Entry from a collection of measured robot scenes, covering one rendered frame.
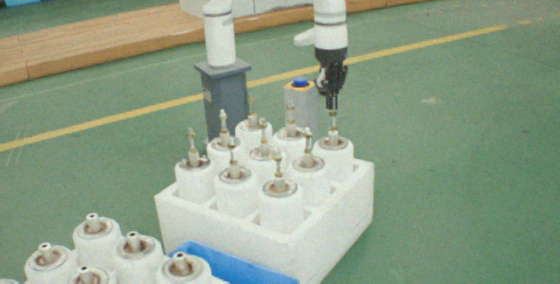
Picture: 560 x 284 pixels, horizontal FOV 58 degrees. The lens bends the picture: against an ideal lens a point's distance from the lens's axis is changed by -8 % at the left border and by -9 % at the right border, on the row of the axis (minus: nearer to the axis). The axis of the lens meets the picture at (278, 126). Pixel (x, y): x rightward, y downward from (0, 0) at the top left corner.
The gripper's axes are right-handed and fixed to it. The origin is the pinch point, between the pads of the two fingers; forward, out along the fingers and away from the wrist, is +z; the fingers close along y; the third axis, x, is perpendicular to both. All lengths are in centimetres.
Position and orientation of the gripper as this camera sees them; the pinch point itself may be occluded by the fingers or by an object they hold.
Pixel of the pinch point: (332, 102)
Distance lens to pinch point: 129.6
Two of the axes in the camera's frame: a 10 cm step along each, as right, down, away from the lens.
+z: 0.5, 9.1, 4.2
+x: -8.4, -1.9, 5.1
